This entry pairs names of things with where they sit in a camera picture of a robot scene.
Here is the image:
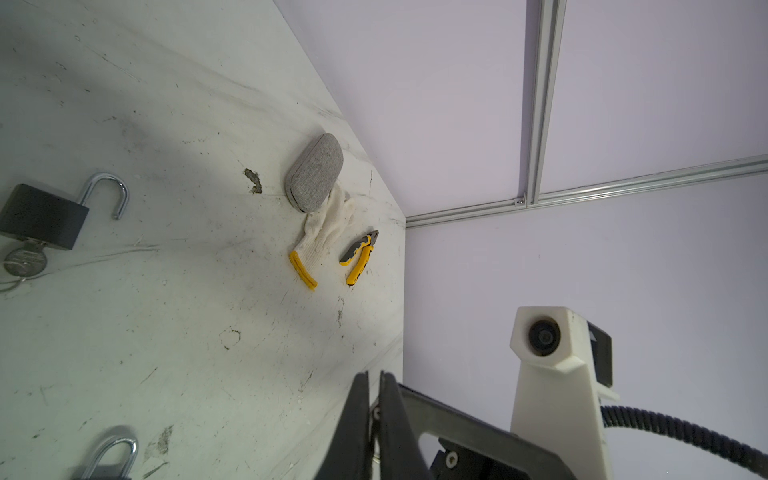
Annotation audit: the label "grey fabric case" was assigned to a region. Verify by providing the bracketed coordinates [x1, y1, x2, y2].
[284, 133, 344, 213]

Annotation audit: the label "white work glove yellow cuff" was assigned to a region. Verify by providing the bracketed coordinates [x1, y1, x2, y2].
[289, 182, 355, 291]

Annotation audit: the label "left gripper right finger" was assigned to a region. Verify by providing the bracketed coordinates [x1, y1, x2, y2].
[378, 372, 432, 480]

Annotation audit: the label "black padlock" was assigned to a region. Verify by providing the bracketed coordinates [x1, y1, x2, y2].
[71, 435, 139, 480]
[1, 172, 130, 250]

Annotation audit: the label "vertical aluminium frame post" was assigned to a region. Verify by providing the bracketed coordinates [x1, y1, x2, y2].
[520, 0, 567, 206]

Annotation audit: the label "aluminium frame rail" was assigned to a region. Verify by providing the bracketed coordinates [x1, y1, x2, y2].
[406, 154, 767, 228]

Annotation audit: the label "small silver key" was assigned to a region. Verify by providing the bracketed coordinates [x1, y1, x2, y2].
[1, 240, 48, 293]

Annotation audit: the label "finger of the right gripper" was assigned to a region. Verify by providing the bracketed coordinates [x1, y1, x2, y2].
[399, 384, 575, 479]

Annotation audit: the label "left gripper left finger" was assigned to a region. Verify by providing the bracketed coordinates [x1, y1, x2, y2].
[315, 372, 373, 480]

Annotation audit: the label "black corrugated cable right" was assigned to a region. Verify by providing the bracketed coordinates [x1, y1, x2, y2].
[601, 405, 768, 478]

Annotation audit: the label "yellow black pliers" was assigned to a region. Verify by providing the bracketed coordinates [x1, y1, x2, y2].
[339, 230, 379, 286]

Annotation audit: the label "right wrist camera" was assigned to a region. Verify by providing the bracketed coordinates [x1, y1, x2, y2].
[510, 306, 619, 479]

